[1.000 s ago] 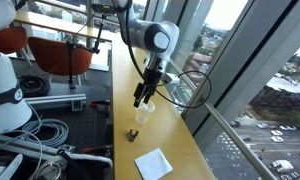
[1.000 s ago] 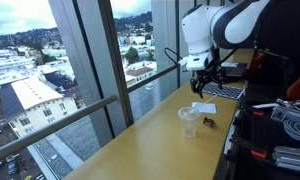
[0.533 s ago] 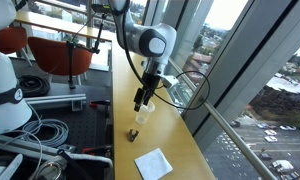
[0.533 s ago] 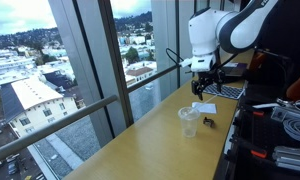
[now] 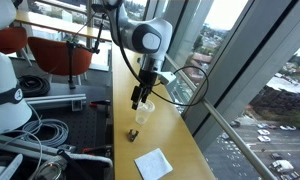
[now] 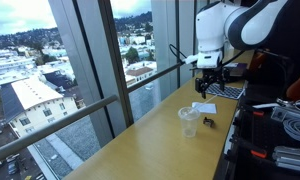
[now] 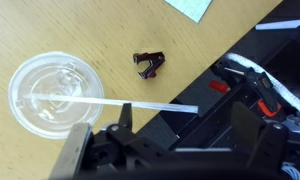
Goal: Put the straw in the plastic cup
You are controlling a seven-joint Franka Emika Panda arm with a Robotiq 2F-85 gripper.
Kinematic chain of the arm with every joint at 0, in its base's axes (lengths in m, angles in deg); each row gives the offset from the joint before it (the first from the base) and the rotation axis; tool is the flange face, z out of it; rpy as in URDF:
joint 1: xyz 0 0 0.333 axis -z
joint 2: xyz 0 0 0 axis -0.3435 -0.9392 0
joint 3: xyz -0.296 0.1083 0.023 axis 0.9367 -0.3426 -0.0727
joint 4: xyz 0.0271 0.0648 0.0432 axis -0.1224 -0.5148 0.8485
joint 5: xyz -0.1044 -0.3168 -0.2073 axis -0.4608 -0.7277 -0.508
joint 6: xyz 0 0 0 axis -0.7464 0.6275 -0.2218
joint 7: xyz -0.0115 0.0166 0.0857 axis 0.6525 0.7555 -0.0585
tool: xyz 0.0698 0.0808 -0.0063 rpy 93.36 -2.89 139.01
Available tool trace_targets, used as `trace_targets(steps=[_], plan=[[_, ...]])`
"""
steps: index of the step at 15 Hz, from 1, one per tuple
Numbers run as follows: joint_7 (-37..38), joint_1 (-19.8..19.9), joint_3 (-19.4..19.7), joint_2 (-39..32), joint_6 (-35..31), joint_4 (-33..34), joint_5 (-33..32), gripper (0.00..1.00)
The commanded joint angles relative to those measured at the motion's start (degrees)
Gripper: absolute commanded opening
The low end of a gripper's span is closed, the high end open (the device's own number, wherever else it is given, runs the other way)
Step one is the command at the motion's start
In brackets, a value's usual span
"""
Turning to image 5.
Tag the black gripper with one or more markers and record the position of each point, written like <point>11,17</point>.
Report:
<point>147,79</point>

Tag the clear plastic cup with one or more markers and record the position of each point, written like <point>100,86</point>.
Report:
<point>144,115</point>

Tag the dark staple remover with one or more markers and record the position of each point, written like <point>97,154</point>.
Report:
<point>132,135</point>

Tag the black perforated breadboard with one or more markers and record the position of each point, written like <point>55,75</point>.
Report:
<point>86,128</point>

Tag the white paper sheet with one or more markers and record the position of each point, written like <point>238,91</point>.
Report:
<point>153,165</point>

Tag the aluminium extrusion bar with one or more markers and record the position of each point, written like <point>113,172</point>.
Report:
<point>50,101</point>
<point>10,141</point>

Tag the orange chair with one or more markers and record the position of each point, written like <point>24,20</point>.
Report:
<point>56,56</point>
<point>8,40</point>

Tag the grey metal handrail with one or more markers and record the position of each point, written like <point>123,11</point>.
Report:
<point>238,141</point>

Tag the silver round can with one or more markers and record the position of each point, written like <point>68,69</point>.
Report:
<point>51,171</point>

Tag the black camera stand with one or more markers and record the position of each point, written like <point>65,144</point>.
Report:
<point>70,66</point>

